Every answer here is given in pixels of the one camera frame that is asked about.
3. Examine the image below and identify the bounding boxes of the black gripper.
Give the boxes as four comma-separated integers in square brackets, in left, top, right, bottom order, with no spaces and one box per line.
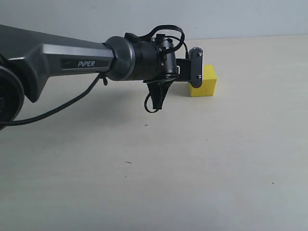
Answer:
[131,34,177,111]

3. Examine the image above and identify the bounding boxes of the yellow foam cube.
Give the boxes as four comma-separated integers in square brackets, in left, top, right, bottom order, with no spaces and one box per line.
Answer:
[188,64,218,97]

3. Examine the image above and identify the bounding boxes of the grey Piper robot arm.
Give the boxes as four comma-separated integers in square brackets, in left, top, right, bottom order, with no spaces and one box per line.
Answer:
[0,25,181,128]

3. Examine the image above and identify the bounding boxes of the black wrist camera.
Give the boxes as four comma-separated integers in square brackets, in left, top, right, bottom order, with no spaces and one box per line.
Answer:
[176,46,203,88]

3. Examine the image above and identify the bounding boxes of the black camera cable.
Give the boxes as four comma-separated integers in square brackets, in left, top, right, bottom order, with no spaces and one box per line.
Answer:
[0,24,190,127]

